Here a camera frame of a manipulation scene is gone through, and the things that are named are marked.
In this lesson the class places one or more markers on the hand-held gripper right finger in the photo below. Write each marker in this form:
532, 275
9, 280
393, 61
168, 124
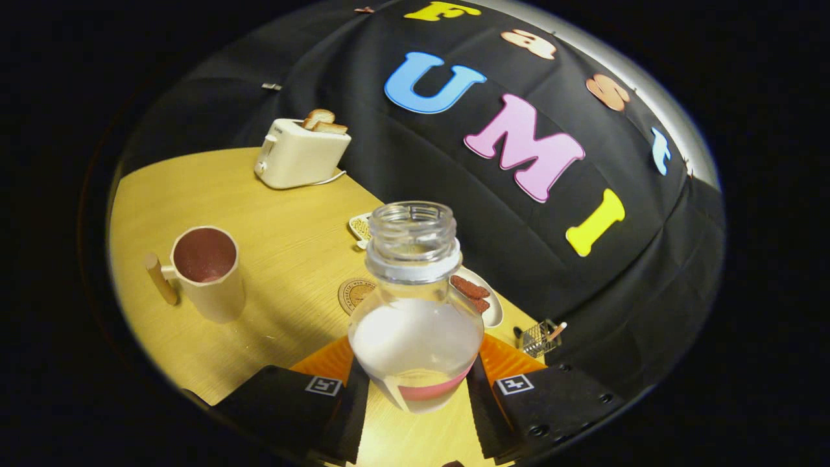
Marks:
486, 421

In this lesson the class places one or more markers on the wooden table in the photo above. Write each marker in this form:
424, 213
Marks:
279, 227

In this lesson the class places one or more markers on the silver clip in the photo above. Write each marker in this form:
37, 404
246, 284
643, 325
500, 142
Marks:
271, 86

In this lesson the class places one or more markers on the white round plate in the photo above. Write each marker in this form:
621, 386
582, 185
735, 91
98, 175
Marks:
494, 311

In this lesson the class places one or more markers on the red meat slice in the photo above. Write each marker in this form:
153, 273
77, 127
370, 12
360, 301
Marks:
470, 287
480, 305

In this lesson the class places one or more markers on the white divided spice tray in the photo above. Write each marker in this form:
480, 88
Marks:
360, 228

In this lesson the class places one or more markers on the round wooden coaster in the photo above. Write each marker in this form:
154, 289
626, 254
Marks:
352, 295

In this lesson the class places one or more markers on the toast slice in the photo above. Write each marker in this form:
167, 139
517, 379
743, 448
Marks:
331, 128
318, 118

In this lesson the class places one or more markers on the clear plastic juice bottle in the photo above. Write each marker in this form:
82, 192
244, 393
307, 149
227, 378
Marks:
415, 337

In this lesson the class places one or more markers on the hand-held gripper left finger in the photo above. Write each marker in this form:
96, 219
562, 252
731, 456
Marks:
350, 421

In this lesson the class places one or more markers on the cream toaster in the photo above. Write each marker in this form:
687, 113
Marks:
298, 159

